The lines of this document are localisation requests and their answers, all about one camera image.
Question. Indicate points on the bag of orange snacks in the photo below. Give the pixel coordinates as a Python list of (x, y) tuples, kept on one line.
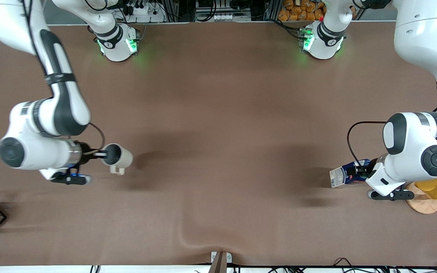
[(302, 10)]

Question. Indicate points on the round wooden cup stand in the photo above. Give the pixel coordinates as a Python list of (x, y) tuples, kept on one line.
[(421, 204)]

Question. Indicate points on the blue milk carton green cap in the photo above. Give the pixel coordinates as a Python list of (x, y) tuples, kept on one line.
[(341, 177)]

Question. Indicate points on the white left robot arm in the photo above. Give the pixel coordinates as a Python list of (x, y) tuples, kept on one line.
[(412, 144)]

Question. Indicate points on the white power strip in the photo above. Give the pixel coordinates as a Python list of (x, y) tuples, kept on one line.
[(142, 13)]

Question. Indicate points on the yellow plastic cup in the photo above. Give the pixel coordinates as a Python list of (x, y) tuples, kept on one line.
[(433, 188)]

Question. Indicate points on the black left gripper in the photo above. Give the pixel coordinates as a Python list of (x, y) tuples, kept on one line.
[(372, 164)]

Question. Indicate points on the metal table edge bracket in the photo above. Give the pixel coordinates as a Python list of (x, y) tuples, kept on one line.
[(220, 259)]

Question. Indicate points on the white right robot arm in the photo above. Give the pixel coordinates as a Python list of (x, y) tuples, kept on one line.
[(63, 110)]

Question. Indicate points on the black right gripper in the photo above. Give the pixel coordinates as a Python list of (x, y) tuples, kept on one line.
[(85, 152)]

